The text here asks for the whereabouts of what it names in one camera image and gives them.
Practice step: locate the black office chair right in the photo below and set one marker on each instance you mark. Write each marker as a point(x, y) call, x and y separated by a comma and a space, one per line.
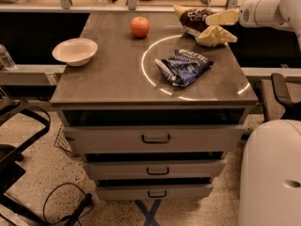
point(281, 99)

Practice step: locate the grey drawer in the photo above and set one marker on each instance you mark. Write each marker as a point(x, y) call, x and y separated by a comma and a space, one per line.
point(153, 139)
point(154, 169)
point(130, 193)

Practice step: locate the top grey drawer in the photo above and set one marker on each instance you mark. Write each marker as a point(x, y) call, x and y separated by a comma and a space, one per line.
point(153, 139)

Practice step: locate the black office chair left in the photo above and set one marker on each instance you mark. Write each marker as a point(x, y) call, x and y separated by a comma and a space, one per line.
point(10, 171)

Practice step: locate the white paper bowl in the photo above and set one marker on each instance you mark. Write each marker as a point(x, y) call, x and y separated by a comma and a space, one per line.
point(75, 52)

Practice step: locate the wire mesh basket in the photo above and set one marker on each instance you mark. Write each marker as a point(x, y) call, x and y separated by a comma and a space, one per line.
point(63, 145)

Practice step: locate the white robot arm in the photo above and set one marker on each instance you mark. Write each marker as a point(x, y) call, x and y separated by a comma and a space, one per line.
point(270, 188)

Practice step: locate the grey drawer cabinet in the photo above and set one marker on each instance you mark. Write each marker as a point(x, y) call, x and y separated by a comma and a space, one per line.
point(121, 86)

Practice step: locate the bottom grey drawer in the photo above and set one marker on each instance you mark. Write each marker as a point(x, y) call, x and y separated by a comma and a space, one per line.
point(130, 193)

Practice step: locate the clear plastic water bottle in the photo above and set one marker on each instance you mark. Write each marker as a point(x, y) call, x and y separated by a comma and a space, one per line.
point(6, 58)

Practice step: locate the blue chip bag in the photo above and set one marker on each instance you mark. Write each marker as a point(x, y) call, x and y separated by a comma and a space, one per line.
point(183, 68)

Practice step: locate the red apple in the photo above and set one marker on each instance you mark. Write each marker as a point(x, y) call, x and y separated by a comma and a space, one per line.
point(140, 27)

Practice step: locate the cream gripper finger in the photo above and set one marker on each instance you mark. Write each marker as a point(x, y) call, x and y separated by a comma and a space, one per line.
point(226, 17)
point(215, 35)

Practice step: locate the brown chip bag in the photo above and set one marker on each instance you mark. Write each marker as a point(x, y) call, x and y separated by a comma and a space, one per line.
point(192, 19)

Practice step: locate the middle grey drawer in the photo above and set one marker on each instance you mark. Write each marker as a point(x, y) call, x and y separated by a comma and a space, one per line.
point(154, 169)

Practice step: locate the black office chair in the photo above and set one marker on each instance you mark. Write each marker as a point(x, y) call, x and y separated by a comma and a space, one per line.
point(10, 171)
point(281, 99)

